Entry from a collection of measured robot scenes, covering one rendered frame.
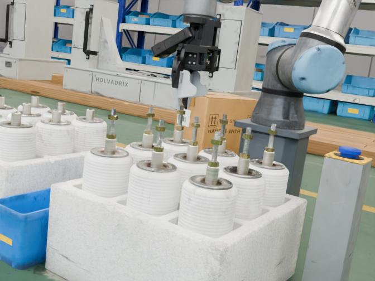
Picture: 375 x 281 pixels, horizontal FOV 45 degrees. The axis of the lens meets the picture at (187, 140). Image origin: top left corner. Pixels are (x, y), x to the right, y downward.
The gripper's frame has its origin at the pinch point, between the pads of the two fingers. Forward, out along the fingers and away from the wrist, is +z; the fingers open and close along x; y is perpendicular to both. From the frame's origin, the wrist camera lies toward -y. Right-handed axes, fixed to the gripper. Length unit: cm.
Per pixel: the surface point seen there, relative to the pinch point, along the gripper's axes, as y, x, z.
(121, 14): -363, 435, -58
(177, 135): 0.8, -1.1, 7.4
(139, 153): 0.8, -16.2, 10.0
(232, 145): -23, 91, 25
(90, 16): -190, 178, -32
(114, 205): 6.5, -30.7, 16.5
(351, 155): 41.5, -8.7, 2.6
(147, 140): 0.1, -12.7, 7.6
